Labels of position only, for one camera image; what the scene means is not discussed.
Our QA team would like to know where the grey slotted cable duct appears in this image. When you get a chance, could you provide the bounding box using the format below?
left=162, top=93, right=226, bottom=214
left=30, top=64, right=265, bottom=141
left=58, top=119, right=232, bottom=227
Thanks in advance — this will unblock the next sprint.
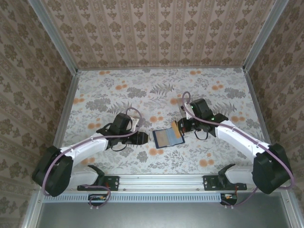
left=43, top=192, right=238, bottom=203

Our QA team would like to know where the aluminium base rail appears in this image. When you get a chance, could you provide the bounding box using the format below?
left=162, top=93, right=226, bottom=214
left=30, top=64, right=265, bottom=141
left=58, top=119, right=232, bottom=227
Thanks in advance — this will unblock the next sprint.
left=35, top=172, right=293, bottom=190

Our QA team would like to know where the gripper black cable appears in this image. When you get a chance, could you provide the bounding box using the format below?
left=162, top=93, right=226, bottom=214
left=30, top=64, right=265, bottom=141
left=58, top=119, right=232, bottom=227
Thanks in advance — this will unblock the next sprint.
left=111, top=142, right=129, bottom=152
left=194, top=129, right=210, bottom=141

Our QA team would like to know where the orange credit card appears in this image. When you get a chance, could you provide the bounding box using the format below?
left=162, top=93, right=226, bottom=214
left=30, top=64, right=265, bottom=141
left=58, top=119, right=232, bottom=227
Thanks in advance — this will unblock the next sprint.
left=171, top=120, right=182, bottom=139

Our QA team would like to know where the aluminium table end rail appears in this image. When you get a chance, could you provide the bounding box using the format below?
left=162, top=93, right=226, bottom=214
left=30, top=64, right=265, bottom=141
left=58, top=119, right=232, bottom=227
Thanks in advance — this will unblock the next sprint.
left=76, top=67, right=247, bottom=72

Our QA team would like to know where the floral table cover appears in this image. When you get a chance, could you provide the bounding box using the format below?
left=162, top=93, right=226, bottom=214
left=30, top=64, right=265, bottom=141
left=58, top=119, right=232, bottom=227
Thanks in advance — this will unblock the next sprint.
left=56, top=68, right=276, bottom=175

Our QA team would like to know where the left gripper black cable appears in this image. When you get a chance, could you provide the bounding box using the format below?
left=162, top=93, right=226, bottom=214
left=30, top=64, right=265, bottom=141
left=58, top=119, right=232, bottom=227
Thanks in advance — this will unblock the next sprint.
left=111, top=142, right=129, bottom=152

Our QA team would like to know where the aluminium frame post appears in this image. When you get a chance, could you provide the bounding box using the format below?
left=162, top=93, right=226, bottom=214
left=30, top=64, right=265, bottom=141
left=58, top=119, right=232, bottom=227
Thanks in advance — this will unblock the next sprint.
left=243, top=0, right=290, bottom=72
left=25, top=0, right=79, bottom=73

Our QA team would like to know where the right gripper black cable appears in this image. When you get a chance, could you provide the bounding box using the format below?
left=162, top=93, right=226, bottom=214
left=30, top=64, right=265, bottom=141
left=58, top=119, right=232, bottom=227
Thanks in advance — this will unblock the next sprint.
left=194, top=129, right=210, bottom=141

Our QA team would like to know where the grey metal panel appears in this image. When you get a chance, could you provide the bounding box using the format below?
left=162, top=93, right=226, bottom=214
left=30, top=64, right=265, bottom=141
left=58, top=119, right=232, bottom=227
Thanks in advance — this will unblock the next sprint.
left=35, top=201, right=294, bottom=228

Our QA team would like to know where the aluminium table side rail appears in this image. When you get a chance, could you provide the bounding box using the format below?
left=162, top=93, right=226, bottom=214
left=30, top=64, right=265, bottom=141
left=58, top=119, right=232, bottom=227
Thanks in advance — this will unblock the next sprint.
left=46, top=70, right=79, bottom=175
left=244, top=68, right=281, bottom=174

